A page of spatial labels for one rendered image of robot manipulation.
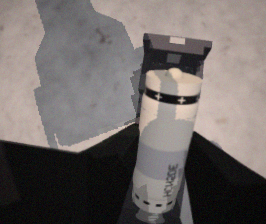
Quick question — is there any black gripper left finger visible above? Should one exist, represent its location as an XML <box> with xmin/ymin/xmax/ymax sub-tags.
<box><xmin>0</xmin><ymin>123</ymin><xmax>140</xmax><ymax>224</ymax></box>

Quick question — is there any grey cylindrical battery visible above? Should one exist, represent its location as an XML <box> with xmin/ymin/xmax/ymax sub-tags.
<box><xmin>132</xmin><ymin>68</ymin><xmax>202</xmax><ymax>213</ymax></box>

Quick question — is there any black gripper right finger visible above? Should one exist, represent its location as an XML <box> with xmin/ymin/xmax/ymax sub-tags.
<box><xmin>184</xmin><ymin>131</ymin><xmax>266</xmax><ymax>224</ymax></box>

